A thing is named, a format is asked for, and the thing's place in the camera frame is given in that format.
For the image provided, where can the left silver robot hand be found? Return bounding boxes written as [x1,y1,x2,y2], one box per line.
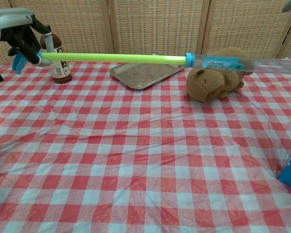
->
[0,7,52,67]

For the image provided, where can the green and blue water pump toy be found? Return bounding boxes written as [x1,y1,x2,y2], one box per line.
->
[12,50,187,75]

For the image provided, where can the brown sauce bottle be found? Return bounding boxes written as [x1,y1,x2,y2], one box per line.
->
[40,33,73,84]

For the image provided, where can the brown capybara plush toy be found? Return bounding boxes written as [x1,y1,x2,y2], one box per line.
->
[186,47,248,102]

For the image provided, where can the stainless steel tray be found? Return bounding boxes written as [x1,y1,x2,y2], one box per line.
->
[110,53,185,90]

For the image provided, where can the bamboo folding screen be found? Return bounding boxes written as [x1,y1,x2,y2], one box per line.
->
[0,0,291,70]

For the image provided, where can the red white checkered tablecloth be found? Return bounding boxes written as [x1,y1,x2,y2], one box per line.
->
[0,57,291,233]

